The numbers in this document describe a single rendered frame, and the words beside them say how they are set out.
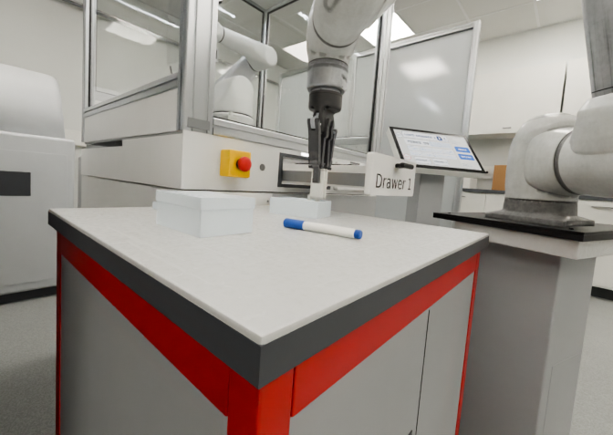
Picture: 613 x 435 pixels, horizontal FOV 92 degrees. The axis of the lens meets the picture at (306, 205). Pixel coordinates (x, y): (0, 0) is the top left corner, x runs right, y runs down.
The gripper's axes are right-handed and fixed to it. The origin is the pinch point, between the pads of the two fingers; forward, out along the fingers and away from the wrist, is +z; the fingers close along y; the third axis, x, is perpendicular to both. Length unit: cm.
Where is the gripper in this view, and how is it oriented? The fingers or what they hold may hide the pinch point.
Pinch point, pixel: (318, 183)
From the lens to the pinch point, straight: 68.2
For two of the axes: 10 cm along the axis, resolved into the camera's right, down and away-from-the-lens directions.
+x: -9.1, -1.0, 4.1
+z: -0.8, 9.9, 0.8
